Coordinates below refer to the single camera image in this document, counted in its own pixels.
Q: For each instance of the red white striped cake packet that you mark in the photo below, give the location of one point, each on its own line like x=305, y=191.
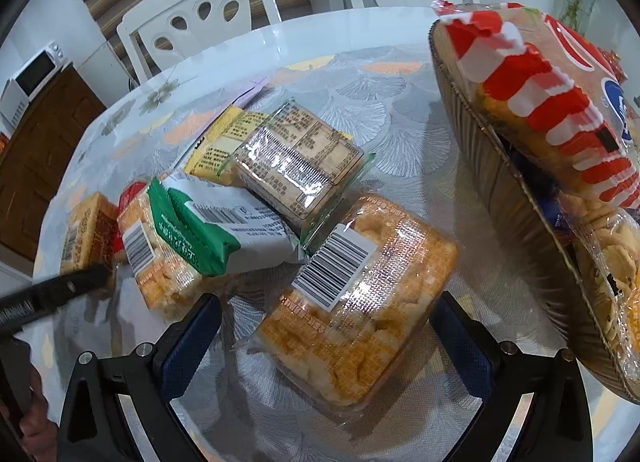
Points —
x=540, y=86

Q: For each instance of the ribbed brown glass plate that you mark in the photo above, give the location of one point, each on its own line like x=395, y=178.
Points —
x=505, y=181

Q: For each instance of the clear green edged packet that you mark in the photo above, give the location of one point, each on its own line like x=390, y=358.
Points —
x=300, y=161

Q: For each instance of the brown boxy cake packet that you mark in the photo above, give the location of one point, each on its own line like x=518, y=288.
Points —
x=87, y=232

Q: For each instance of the yellow snack packet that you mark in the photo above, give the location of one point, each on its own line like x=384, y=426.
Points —
x=220, y=146

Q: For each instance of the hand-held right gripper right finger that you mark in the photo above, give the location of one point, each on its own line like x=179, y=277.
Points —
x=462, y=342

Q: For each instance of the red snack packet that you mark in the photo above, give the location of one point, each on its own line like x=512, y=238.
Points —
x=131, y=194

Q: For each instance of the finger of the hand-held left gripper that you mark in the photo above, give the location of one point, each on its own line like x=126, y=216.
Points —
x=50, y=294

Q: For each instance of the brown wooden cabinet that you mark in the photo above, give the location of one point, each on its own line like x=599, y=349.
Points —
x=45, y=151

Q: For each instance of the person's left hand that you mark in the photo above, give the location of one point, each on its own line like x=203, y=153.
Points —
x=37, y=422

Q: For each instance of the green white snack packet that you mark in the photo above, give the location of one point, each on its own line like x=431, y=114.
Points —
x=215, y=237

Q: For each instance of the clear orange cracker packet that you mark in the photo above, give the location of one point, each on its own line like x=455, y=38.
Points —
x=380, y=322
x=160, y=282

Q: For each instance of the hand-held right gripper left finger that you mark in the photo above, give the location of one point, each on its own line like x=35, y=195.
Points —
x=192, y=342

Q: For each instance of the clear round biscuit packet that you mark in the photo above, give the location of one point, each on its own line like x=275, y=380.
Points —
x=615, y=252

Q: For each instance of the white microwave oven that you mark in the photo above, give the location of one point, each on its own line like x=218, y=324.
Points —
x=35, y=76

